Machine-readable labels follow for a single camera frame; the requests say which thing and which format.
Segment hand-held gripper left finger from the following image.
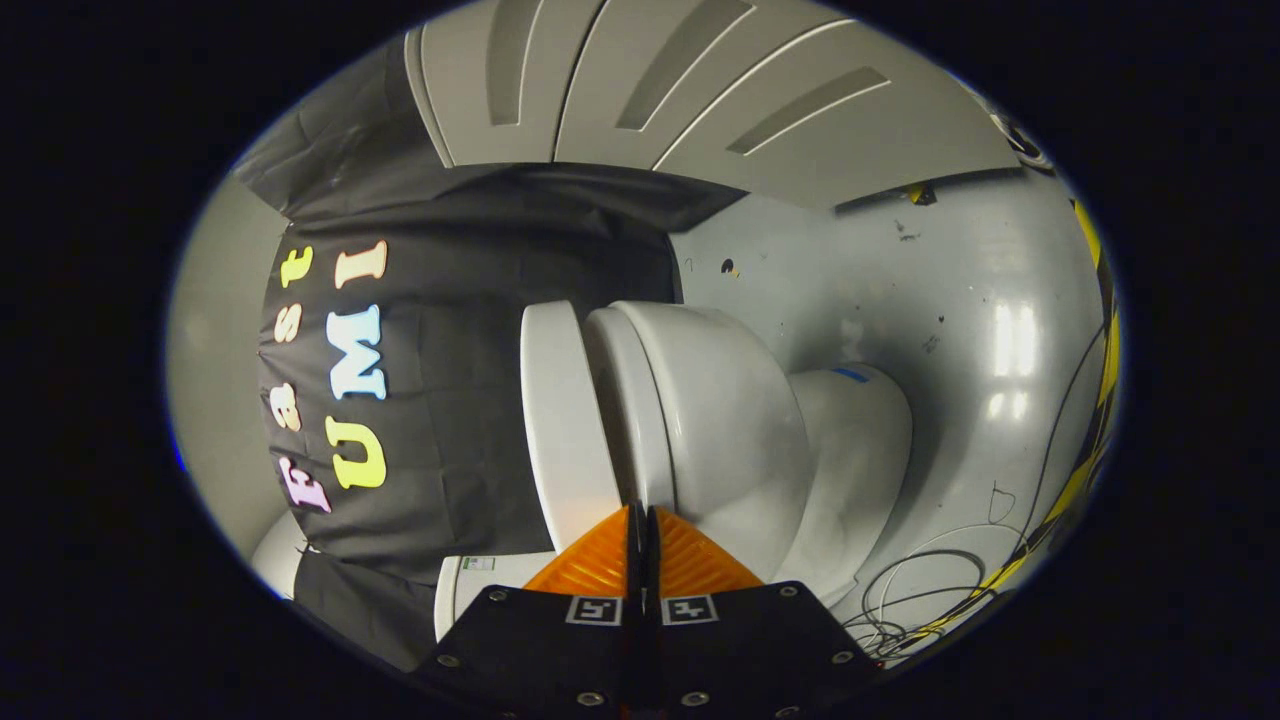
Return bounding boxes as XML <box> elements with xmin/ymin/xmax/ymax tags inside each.
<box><xmin>410</xmin><ymin>503</ymin><xmax>647</xmax><ymax>720</ymax></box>

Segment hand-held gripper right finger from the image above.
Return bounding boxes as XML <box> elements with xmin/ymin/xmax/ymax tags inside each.
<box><xmin>645</xmin><ymin>505</ymin><xmax>881</xmax><ymax>720</ymax></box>

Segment white toilet lid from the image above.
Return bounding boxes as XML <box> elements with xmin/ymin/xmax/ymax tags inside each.
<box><xmin>520</xmin><ymin>300</ymin><xmax>627</xmax><ymax>557</ymax></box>

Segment white toilet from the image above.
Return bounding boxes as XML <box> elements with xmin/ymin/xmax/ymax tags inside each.
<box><xmin>433</xmin><ymin>300</ymin><xmax>914</xmax><ymax>643</ymax></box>

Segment black backdrop cloth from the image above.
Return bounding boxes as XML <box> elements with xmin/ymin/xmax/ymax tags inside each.
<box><xmin>232</xmin><ymin>40</ymin><xmax>749</xmax><ymax>673</ymax></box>

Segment yellow black floor tape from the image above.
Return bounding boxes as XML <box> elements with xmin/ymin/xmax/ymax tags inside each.
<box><xmin>905</xmin><ymin>195</ymin><xmax>1123</xmax><ymax>643</ymax></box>

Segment grey drawer cabinet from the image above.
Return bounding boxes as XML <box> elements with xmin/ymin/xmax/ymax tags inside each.
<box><xmin>404</xmin><ymin>0</ymin><xmax>1023</xmax><ymax>211</ymax></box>

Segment thin floor cables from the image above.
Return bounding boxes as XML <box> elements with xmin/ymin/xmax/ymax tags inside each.
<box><xmin>840</xmin><ymin>320</ymin><xmax>1107</xmax><ymax>663</ymax></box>

